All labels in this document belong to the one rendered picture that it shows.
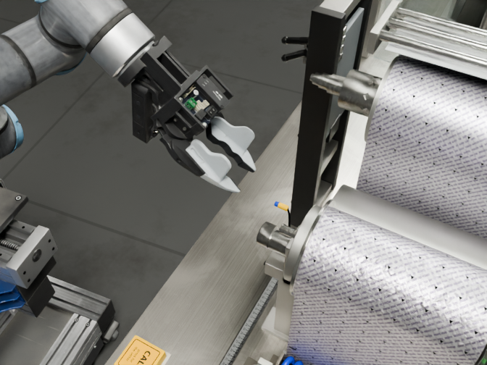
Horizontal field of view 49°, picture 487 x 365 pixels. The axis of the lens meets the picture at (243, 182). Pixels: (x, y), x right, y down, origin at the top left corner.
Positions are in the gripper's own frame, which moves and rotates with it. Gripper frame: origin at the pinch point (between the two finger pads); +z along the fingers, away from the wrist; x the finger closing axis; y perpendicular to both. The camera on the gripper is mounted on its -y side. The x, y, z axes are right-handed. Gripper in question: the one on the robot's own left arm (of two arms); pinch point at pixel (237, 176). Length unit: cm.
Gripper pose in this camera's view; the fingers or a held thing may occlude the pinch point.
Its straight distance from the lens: 73.3
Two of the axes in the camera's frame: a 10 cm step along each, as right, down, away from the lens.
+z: 6.8, 7.0, 2.3
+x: 5.0, -6.7, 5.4
